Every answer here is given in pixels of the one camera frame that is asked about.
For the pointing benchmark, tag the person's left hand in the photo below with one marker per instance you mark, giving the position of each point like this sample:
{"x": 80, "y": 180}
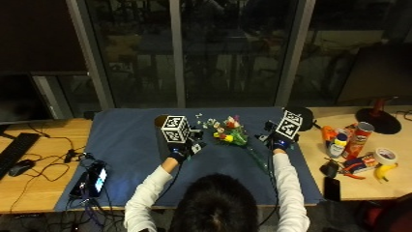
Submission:
{"x": 177, "y": 151}

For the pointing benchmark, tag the person's right hand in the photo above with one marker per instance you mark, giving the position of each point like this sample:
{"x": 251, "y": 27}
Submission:
{"x": 280, "y": 143}

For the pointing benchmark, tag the white marker cube on left glove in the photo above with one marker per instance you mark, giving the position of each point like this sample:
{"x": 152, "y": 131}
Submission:
{"x": 176, "y": 129}

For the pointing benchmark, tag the white marker cube on glove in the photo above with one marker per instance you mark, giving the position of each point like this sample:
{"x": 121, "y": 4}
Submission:
{"x": 288, "y": 125}
{"x": 176, "y": 129}

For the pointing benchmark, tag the white marker cube on right glove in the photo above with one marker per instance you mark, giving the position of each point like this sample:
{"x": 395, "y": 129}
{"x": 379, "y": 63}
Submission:
{"x": 288, "y": 125}

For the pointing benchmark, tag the colourful flower bouquet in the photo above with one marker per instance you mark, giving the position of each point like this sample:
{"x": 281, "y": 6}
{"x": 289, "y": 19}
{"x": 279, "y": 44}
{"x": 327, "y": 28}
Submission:
{"x": 229, "y": 130}

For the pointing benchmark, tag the dark cylindrical vase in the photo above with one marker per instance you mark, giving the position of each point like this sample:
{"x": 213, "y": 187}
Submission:
{"x": 160, "y": 121}

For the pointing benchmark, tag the black round disc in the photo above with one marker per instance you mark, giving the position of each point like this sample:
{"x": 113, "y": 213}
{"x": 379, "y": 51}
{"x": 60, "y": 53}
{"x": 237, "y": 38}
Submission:
{"x": 305, "y": 117}

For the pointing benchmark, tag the orange bottle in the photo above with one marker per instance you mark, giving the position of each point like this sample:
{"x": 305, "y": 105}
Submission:
{"x": 328, "y": 133}

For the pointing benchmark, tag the blue table cloth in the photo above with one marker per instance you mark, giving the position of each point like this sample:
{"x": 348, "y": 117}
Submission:
{"x": 124, "y": 141}

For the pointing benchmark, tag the red chips can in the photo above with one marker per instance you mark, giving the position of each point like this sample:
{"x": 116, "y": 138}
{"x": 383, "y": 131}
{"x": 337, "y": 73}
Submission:
{"x": 357, "y": 140}

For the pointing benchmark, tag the the person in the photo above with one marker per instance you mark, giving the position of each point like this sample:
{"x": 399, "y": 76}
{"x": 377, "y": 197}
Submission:
{"x": 215, "y": 206}

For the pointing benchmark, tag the black smartphone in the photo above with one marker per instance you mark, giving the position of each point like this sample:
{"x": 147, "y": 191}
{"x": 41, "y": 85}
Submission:
{"x": 331, "y": 188}

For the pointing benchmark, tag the red and blue packet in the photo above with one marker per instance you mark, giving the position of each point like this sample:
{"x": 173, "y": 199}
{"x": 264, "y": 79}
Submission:
{"x": 363, "y": 161}

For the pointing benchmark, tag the black lamp base, red stem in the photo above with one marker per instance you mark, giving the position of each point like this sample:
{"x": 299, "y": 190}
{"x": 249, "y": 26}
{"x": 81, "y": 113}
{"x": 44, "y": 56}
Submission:
{"x": 380, "y": 120}

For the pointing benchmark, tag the device with lit screen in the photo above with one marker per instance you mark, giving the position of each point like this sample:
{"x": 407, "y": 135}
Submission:
{"x": 97, "y": 179}

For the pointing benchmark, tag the white tape roll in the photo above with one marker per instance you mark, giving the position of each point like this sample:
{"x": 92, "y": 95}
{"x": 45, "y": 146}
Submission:
{"x": 385, "y": 156}

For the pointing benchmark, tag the yellow banana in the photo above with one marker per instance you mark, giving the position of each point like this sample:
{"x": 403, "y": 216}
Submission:
{"x": 383, "y": 170}

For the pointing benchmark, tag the black power bank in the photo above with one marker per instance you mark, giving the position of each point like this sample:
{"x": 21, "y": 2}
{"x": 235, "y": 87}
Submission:
{"x": 79, "y": 186}

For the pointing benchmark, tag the red and black bag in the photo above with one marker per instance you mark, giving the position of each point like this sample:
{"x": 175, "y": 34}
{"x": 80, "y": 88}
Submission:
{"x": 388, "y": 214}

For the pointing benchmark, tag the dark grey computer mouse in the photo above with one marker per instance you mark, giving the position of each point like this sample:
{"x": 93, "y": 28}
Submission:
{"x": 20, "y": 167}

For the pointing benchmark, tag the black keyboard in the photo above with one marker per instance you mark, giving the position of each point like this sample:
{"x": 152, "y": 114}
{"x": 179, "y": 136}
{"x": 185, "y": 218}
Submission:
{"x": 16, "y": 151}

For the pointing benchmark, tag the black monitor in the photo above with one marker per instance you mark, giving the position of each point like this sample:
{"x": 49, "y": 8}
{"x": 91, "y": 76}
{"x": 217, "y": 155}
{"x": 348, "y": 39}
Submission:
{"x": 21, "y": 96}

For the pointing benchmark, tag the grey window frame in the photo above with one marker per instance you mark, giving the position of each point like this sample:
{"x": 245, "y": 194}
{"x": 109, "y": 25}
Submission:
{"x": 176, "y": 54}

